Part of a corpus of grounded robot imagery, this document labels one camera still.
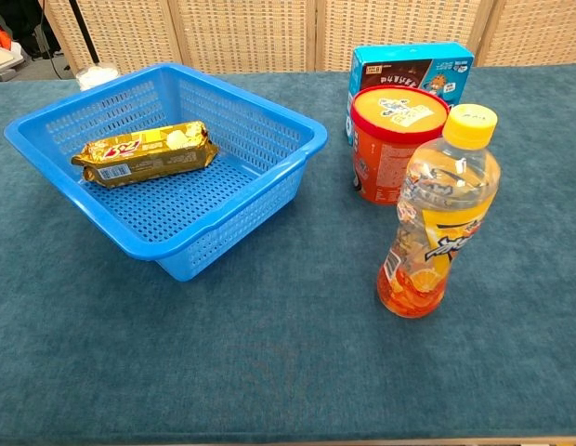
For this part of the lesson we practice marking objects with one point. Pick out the red instant noodle cup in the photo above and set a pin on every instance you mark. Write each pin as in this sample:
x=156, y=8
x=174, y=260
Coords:
x=385, y=153

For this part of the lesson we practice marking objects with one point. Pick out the yellow snack bar packet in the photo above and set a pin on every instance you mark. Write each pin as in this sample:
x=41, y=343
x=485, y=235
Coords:
x=144, y=155

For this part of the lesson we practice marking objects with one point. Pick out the blue plastic mesh basket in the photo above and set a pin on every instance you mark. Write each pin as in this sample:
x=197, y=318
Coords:
x=186, y=209

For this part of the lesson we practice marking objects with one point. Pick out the blue table mat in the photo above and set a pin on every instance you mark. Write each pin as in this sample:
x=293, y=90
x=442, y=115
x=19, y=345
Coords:
x=269, y=348

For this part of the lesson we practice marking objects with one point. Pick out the orange drink bottle yellow cap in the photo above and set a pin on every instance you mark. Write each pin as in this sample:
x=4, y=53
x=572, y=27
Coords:
x=441, y=223

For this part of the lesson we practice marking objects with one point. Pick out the wicker folding screen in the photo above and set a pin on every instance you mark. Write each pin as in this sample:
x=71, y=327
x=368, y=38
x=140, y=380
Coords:
x=246, y=32

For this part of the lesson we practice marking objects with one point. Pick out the blue cookie box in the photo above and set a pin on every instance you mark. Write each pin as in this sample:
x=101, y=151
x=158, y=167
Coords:
x=409, y=56

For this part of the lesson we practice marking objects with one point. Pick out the black tripod stand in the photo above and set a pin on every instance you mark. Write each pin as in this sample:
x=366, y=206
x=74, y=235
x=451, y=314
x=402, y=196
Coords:
x=82, y=23

